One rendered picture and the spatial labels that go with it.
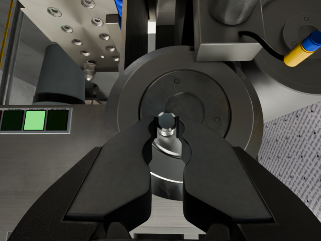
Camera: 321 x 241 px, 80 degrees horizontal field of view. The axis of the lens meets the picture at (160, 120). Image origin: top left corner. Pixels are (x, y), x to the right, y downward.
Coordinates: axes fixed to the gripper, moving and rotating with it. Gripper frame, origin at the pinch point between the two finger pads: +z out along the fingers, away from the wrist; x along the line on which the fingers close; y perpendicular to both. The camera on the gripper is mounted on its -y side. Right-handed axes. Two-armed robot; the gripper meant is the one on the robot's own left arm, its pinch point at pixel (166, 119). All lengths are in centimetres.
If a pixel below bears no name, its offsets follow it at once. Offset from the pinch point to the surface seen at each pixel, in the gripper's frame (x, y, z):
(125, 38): -4.3, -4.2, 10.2
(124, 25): -4.5, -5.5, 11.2
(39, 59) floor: -164, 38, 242
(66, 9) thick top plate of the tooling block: -17.4, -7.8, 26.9
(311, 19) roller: 13.9, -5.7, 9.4
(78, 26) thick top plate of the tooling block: -17.3, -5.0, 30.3
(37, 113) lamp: -34, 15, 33
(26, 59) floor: -181, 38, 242
